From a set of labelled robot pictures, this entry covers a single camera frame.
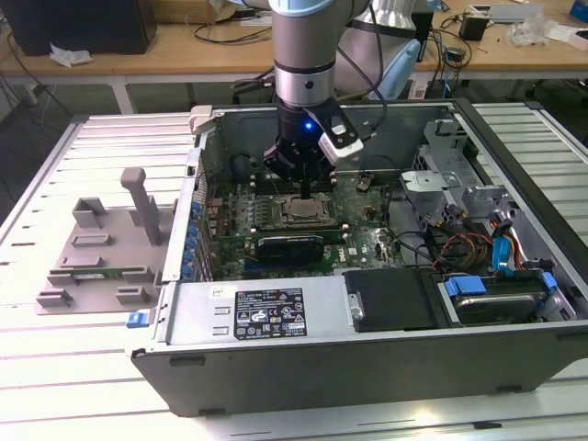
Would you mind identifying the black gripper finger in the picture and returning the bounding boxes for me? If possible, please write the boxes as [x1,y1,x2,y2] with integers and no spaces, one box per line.
[305,158,336,199]
[264,145,307,199]

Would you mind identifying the CPU socket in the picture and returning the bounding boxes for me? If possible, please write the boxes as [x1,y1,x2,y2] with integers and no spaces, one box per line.
[273,192,334,227]

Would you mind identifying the black RAM slot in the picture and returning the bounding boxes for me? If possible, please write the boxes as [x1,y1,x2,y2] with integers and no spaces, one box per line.
[250,220,346,232]
[254,183,339,190]
[254,187,339,194]
[250,228,348,240]

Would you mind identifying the green motherboard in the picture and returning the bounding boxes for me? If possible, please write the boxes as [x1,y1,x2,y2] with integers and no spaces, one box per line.
[201,170,408,282]

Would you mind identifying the black graphics card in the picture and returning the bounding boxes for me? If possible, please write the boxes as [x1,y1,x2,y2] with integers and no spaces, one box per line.
[254,232,326,267]

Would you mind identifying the light grey case latch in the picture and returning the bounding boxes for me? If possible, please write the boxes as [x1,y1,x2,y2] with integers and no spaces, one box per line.
[188,104,215,135]

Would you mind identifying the silver metal drive cage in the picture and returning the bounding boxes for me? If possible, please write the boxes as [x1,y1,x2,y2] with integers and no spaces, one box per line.
[398,118,523,244]

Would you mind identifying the black drive cover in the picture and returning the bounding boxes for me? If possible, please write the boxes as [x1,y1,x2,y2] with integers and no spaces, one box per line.
[342,268,449,334]

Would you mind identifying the black power supply label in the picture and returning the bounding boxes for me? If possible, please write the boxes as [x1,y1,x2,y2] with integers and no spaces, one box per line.
[233,287,306,341]

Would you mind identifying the cardboard box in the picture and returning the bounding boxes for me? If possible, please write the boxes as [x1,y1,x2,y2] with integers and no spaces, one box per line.
[158,0,240,24]

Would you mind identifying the black box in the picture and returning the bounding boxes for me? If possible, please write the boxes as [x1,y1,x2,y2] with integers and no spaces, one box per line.
[411,11,435,63]

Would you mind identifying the long wooden desk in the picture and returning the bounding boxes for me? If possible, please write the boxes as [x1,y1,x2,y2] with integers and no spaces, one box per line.
[0,0,588,88]

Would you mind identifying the silver power supply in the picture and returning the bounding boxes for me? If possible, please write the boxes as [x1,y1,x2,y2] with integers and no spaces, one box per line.
[164,275,358,346]

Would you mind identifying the grey parts rack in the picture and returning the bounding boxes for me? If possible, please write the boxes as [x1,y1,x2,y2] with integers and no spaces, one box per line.
[35,167,178,317]

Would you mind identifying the open black PC case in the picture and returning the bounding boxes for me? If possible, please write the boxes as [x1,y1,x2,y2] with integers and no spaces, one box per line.
[130,96,588,419]

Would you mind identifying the small brown black cube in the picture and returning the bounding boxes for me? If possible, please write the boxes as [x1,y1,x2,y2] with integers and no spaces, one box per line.
[458,11,488,41]

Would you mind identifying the green RAM stick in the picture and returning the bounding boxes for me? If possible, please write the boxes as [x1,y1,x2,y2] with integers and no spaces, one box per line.
[49,267,155,282]

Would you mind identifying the hard disk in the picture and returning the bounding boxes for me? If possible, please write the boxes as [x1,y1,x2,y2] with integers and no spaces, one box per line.
[452,293,539,326]

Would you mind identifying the black computer tower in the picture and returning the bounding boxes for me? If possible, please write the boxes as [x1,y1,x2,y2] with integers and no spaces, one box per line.
[3,0,158,57]

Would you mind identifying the crumpled white paper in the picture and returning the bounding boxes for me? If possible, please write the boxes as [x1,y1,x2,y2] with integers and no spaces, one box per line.
[48,43,94,69]

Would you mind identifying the clear plastic bags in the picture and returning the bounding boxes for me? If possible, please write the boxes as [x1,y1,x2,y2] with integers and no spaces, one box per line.
[506,13,552,48]

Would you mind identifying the silver tray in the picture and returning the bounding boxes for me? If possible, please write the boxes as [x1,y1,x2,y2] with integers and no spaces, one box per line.
[469,3,546,25]

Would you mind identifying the white paper box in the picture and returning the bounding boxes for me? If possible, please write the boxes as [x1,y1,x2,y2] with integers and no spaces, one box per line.
[546,23,588,51]

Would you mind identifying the dark wrist cable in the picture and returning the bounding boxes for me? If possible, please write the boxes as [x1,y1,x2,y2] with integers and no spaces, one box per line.
[334,0,390,139]

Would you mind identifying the red yellow power wires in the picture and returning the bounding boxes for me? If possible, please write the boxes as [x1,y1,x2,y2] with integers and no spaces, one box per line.
[429,232,496,273]

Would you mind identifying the blue disk carrier handle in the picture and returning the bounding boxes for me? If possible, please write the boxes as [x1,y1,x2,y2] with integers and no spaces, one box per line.
[443,275,488,300]

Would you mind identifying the blue flat data wire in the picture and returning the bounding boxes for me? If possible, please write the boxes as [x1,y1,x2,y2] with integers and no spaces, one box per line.
[490,209,525,277]

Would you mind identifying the orange data wire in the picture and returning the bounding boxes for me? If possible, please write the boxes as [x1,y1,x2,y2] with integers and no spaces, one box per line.
[508,229,527,272]

